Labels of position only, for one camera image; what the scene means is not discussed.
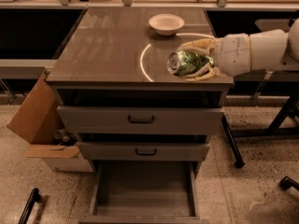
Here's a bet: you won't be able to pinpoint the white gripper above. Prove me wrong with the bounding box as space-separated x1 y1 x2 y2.
178 34 251 81

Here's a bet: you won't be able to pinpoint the crushed green can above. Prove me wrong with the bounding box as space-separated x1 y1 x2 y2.
167 50 214 77

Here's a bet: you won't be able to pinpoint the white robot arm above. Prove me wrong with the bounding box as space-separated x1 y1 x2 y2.
178 20 299 77

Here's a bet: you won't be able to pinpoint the grey drawer cabinet with counter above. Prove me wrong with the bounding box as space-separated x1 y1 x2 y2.
46 6 235 173

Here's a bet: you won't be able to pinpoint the middle grey drawer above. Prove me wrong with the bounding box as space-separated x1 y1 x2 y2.
78 142 210 161

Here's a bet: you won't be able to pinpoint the top grey drawer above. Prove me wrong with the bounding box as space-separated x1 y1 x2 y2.
57 105 223 135

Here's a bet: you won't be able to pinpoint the bottom open grey drawer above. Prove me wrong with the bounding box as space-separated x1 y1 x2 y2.
78 161 209 224

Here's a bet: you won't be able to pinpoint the white bowl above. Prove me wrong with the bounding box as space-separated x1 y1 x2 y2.
149 14 185 36

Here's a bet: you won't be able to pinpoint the cans in cardboard box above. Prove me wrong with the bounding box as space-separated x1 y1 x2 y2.
53 129 75 146

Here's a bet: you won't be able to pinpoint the brown cardboard box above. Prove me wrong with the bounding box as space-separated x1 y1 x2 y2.
7 73 94 172

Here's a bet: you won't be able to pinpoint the black bar lower left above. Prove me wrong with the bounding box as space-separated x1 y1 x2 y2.
18 188 41 224

